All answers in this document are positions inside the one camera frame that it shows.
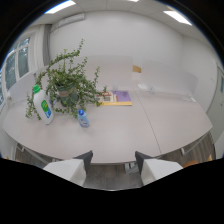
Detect orange chair seat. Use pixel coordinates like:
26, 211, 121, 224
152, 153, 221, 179
182, 159, 200, 169

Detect white desk divider panel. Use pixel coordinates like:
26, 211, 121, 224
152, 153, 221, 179
80, 54, 134, 91
133, 60, 199, 98

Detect ceiling light panel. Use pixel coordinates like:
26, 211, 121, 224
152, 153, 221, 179
44, 0, 77, 15
162, 9, 193, 27

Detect wooden chair back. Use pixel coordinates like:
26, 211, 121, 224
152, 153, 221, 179
132, 64, 143, 74

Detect window with frame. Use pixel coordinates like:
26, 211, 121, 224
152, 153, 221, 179
0, 35, 32, 107

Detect small blue bottle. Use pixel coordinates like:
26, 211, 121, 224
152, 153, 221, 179
77, 109, 90, 128

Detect green potted plant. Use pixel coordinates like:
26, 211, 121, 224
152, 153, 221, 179
25, 38, 108, 121

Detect white detergent bottle green cap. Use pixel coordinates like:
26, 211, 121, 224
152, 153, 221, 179
32, 84, 55, 126

